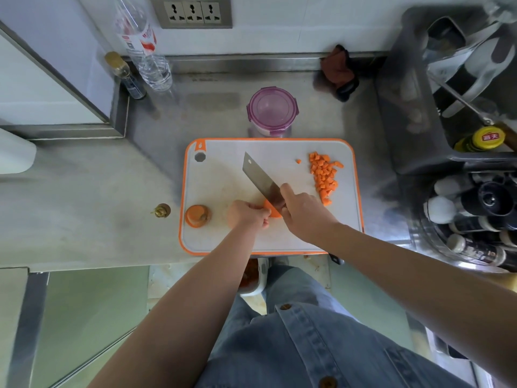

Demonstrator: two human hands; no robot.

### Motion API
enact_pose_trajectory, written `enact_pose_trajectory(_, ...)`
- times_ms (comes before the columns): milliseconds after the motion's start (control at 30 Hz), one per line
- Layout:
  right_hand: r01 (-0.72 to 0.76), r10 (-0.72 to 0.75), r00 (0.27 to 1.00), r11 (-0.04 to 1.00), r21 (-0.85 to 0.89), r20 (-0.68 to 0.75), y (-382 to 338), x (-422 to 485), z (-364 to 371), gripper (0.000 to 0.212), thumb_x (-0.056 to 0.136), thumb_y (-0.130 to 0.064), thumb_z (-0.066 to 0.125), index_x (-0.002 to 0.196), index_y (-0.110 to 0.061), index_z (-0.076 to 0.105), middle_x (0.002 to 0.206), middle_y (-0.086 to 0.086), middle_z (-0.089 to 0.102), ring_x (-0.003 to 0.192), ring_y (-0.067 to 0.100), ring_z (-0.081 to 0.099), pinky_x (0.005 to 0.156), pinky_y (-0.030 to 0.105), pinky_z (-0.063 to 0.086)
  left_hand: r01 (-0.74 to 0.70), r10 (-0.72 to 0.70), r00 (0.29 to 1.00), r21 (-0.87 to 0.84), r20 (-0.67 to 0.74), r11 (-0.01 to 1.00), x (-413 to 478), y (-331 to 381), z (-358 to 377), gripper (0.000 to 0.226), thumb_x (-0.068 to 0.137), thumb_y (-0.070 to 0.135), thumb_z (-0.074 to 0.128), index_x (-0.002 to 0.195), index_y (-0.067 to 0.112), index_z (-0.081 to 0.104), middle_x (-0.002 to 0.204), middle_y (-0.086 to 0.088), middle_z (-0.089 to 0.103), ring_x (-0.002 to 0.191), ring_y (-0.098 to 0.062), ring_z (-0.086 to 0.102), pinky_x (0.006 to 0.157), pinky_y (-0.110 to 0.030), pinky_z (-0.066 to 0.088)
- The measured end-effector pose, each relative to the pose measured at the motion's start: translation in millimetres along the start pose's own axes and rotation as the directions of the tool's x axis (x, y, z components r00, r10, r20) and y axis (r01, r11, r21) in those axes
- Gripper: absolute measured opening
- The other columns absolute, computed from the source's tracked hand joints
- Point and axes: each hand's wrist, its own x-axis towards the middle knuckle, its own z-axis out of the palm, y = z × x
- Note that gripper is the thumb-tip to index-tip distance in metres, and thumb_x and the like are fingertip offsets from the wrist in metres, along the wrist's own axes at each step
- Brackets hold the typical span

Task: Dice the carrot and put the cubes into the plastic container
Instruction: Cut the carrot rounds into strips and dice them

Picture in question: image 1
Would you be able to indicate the grey wall socket panel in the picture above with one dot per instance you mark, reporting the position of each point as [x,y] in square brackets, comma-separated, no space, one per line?
[194,12]

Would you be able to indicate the blue denim shirt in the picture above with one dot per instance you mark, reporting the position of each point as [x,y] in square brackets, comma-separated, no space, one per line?
[323,351]

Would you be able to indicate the brown-centred carrot end slice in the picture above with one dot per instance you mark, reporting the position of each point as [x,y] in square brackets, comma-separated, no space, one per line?
[198,214]

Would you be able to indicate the person's left forearm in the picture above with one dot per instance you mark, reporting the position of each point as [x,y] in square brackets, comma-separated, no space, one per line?
[177,319]

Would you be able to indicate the pale green cabinet front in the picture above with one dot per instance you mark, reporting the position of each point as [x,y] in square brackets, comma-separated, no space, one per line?
[367,299]
[89,315]

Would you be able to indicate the white orange-rimmed cutting board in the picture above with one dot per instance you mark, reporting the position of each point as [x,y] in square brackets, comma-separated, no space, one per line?
[226,173]

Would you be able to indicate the group of seasoning bottles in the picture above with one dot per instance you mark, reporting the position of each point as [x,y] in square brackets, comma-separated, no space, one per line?
[488,197]

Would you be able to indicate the yellow-capped sauce bottle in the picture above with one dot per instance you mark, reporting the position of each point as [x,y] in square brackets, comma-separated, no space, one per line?
[488,137]

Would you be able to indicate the clear plastic water bottle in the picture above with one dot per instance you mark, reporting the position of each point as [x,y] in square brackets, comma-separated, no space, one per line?
[155,72]

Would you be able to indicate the person's left hand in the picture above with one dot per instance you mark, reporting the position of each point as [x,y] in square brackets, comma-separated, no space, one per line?
[244,216]

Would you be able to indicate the dark red cloth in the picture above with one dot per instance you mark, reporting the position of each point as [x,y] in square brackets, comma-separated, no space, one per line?
[337,68]

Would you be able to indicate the white and black bag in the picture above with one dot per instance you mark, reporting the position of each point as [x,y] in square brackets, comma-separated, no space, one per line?
[480,64]

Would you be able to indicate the purple lidded container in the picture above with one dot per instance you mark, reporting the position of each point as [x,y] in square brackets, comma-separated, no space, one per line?
[272,109]

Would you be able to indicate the brown carrot top stub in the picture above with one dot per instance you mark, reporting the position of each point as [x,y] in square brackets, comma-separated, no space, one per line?
[162,210]

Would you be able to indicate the person's right hand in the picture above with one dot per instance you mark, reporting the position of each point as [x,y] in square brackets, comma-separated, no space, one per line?
[307,216]

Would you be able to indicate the blue denim trousers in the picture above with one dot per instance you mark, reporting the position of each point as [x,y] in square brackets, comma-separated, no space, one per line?
[295,286]

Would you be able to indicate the white waste bin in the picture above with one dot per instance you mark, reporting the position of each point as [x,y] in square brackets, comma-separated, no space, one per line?
[264,278]

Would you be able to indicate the person's right forearm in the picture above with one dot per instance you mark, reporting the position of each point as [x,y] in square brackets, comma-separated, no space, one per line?
[424,286]

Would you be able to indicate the grey right shoe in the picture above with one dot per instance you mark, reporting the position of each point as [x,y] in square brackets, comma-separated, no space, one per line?
[279,261]

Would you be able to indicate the pile of diced carrot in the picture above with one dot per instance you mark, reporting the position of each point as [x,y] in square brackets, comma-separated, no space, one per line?
[323,177]

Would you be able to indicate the clear round basin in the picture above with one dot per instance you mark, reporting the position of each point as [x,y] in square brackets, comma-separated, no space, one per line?
[424,246]

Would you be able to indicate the small gold-capped bottle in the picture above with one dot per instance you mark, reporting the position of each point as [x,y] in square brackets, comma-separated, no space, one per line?
[135,88]

